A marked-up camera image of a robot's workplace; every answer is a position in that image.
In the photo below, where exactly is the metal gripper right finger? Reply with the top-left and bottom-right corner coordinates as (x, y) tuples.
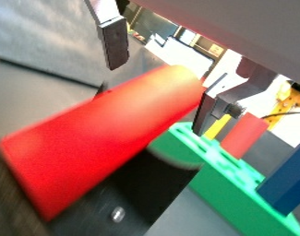
(192, 57), (277, 136)

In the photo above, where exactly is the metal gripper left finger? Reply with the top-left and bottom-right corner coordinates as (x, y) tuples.
(85, 0), (130, 70)

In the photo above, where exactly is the bright red cylinder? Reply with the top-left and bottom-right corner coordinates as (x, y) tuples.
(0, 65), (205, 220)

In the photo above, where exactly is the green foam shape-sorter board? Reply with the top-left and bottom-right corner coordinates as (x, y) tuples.
(150, 122), (300, 236)

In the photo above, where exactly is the yellow rectangular block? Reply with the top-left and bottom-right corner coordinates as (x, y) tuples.
(204, 114), (230, 139)

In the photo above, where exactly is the dull red large cylinder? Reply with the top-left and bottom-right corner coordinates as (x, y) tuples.
(221, 112), (269, 159)

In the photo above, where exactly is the blue hexagonal prism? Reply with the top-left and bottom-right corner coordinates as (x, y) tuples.
(256, 144), (300, 216)

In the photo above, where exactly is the yellow metal frame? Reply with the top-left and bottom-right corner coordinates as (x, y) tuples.
(262, 80), (300, 130)

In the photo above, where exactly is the black cable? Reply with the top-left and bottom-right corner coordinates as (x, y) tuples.
(261, 110), (300, 120)

